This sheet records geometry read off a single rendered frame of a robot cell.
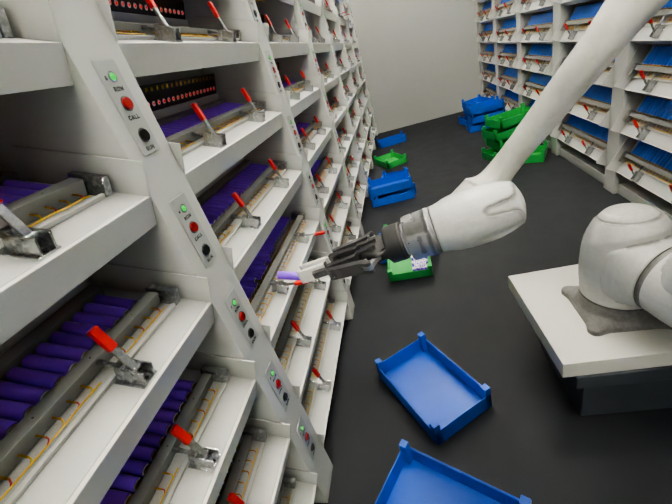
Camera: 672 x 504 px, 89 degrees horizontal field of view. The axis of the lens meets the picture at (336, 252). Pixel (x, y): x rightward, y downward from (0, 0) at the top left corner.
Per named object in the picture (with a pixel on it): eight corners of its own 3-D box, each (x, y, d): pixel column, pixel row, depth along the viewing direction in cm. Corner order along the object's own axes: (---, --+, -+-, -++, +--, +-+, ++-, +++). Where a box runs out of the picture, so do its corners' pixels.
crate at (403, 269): (433, 275, 159) (431, 265, 153) (390, 282, 164) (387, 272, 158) (424, 227, 177) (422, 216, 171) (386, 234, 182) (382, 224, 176)
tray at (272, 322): (318, 231, 128) (320, 208, 123) (271, 357, 77) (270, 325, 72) (266, 224, 130) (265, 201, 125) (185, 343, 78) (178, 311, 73)
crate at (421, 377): (492, 405, 99) (490, 387, 95) (437, 446, 93) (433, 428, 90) (425, 347, 124) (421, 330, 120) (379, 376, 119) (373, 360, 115)
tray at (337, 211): (350, 204, 196) (352, 180, 189) (336, 260, 145) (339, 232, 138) (315, 199, 198) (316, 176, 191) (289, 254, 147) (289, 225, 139)
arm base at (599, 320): (627, 272, 95) (629, 255, 93) (684, 328, 76) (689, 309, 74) (553, 282, 100) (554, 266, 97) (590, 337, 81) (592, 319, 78)
